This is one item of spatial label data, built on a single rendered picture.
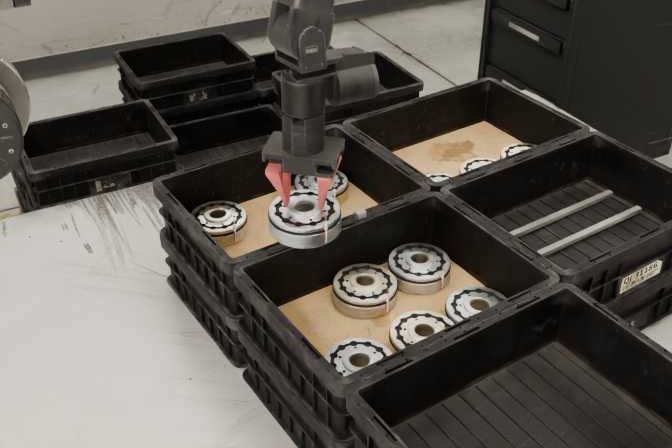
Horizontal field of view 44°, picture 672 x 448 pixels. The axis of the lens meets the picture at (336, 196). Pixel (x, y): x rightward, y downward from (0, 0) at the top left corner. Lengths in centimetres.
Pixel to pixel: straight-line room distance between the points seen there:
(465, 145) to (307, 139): 75
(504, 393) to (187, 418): 49
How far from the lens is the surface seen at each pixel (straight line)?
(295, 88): 106
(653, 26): 303
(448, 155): 175
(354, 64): 109
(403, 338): 124
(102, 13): 430
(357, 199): 159
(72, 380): 146
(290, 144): 110
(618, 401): 125
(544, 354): 129
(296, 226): 114
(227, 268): 128
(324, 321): 131
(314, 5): 103
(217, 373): 142
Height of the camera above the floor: 169
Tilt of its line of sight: 32 degrees down
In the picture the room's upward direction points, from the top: straight up
